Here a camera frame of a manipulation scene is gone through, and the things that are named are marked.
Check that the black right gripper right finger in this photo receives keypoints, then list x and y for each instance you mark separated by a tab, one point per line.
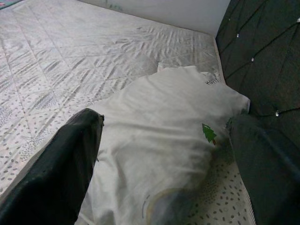
269	178

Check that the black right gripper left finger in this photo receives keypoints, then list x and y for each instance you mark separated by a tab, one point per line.
51	173

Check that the white printed pillow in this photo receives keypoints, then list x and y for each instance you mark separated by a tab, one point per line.
152	117

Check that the white grey-speckled quilted mattress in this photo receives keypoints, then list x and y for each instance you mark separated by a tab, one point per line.
70	58

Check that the black tufted headboard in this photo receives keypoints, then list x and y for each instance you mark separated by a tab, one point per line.
262	58

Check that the teal blanket with coloured shapes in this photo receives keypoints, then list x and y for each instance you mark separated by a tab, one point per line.
7	1

